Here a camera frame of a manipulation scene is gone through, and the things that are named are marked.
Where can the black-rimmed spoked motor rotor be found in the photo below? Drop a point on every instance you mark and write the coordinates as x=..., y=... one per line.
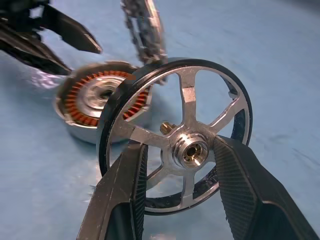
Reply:
x=188, y=100

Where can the motor stator with copper windings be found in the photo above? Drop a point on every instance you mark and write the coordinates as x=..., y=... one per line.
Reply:
x=92, y=92

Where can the blue plastic table sheet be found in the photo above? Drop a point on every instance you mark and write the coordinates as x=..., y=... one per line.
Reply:
x=275, y=62

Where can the silver toothed motor end cap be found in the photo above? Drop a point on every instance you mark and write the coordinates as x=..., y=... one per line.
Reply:
x=150, y=37

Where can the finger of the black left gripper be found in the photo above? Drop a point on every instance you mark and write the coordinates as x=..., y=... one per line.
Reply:
x=75, y=35
x=32, y=53

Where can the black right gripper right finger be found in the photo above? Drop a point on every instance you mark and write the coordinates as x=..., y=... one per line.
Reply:
x=250, y=190

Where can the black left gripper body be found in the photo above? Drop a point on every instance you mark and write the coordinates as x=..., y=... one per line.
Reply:
x=17, y=15

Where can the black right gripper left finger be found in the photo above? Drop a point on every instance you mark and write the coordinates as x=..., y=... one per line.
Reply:
x=117, y=195

